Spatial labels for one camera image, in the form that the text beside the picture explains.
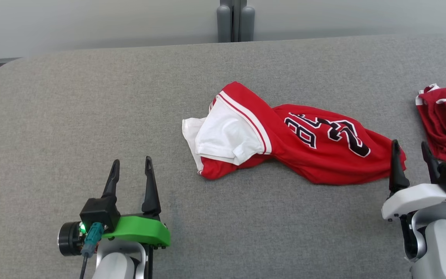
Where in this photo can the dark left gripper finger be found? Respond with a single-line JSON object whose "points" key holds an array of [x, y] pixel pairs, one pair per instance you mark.
{"points": [[111, 184], [151, 193]]}

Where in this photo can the grey partition post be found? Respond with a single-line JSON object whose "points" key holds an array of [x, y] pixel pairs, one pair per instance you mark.
{"points": [[235, 19]]}

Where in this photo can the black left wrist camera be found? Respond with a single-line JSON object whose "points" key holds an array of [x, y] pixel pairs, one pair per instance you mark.
{"points": [[99, 213]]}

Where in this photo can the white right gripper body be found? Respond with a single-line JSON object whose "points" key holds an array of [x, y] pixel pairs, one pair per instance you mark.
{"points": [[416, 199]]}

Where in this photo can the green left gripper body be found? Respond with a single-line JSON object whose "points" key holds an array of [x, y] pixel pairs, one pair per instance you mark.
{"points": [[141, 230]]}

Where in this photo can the red jersey white sleeves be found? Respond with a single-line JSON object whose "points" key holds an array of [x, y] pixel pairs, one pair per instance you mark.
{"points": [[304, 155]]}

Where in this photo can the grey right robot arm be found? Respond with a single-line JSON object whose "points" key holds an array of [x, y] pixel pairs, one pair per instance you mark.
{"points": [[443, 244]]}

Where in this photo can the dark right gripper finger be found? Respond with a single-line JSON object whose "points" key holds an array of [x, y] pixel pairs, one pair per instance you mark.
{"points": [[397, 174], [432, 164]]}

